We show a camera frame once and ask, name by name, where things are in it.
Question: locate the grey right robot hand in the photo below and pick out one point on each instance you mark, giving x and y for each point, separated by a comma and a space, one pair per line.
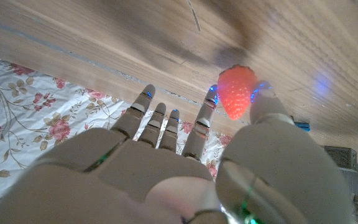
166, 180

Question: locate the red strawberry shaped pen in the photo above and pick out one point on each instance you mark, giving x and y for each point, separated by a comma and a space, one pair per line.
236, 90

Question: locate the floral backdrop cloth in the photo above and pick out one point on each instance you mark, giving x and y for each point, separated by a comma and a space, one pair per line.
42, 118

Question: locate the dark grey cube box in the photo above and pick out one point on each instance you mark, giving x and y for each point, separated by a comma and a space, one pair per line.
342, 157

